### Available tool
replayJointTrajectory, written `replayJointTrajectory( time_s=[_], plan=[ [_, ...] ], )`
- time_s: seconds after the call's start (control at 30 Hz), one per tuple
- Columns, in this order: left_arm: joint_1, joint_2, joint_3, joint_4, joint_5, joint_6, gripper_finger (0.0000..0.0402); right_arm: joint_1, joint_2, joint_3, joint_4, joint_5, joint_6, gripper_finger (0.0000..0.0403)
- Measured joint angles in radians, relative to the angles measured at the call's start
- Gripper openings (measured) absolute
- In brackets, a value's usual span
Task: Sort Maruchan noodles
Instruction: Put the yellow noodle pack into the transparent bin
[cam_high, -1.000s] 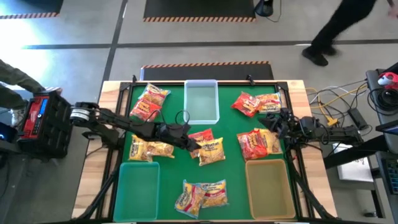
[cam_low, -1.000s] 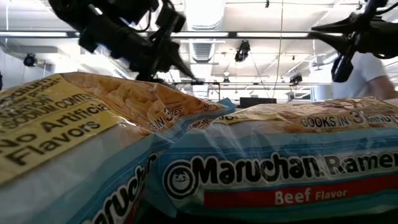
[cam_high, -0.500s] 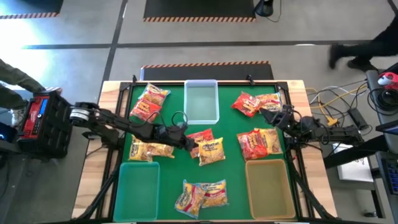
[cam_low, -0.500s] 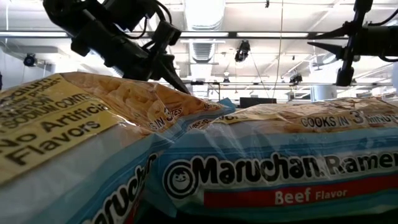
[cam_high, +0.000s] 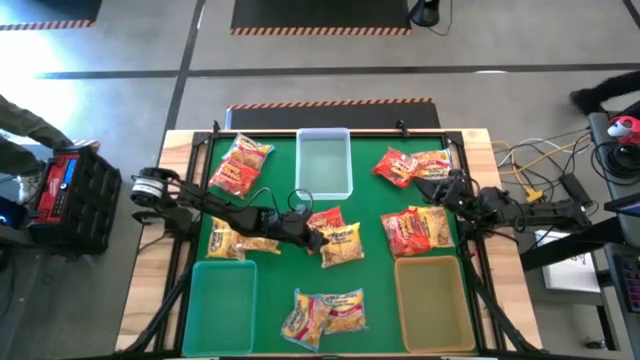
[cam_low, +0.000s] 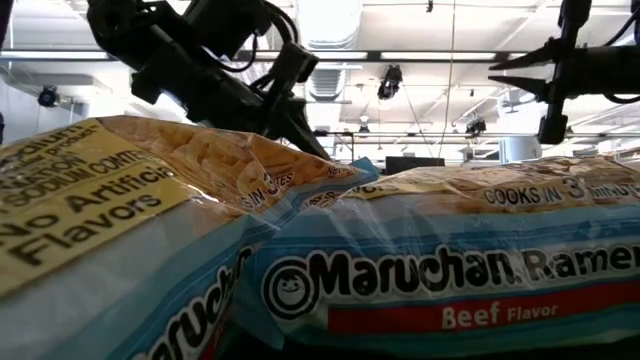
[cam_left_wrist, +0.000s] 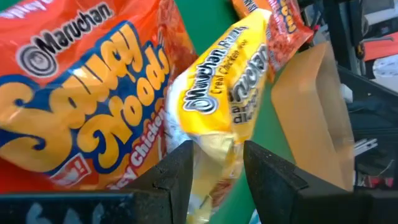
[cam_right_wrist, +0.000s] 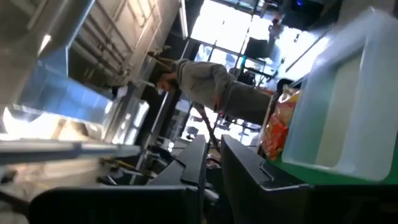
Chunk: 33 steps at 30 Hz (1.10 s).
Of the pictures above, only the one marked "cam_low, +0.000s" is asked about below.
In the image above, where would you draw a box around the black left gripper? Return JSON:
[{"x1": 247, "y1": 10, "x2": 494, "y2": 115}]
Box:
[{"x1": 130, "y1": 29, "x2": 332, "y2": 161}]

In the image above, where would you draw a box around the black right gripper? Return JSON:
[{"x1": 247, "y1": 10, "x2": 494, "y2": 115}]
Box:
[{"x1": 487, "y1": 0, "x2": 640, "y2": 145}]

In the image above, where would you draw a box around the Maruchan beef ramen packet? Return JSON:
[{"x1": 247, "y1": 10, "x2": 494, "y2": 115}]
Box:
[
  {"x1": 0, "y1": 115, "x2": 380, "y2": 360},
  {"x1": 232, "y1": 155, "x2": 640, "y2": 359}
]

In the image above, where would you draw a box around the white cylindrical column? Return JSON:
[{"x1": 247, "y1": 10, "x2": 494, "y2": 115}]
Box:
[{"x1": 498, "y1": 135, "x2": 544, "y2": 164}]

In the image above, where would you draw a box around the black monitor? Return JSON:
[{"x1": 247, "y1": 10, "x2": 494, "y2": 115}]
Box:
[{"x1": 384, "y1": 156, "x2": 446, "y2": 176}]

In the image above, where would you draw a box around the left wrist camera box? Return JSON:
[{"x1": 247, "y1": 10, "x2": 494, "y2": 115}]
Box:
[{"x1": 268, "y1": 42, "x2": 320, "y2": 97}]

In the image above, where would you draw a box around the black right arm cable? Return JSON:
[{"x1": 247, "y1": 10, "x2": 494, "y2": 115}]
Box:
[{"x1": 602, "y1": 9, "x2": 640, "y2": 49}]

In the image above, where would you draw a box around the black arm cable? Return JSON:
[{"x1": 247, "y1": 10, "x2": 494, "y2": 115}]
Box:
[
  {"x1": 214, "y1": 0, "x2": 300, "y2": 94},
  {"x1": 602, "y1": 9, "x2": 640, "y2": 49}
]

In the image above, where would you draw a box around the corrugated silver air duct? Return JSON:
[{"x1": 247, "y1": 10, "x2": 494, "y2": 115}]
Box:
[{"x1": 294, "y1": 0, "x2": 364, "y2": 104}]

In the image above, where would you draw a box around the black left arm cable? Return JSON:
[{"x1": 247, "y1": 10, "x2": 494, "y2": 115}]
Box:
[{"x1": 214, "y1": 0, "x2": 300, "y2": 94}]

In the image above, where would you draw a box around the black horizontal pipe rail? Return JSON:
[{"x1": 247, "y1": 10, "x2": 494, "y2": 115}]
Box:
[{"x1": 313, "y1": 129, "x2": 640, "y2": 141}]

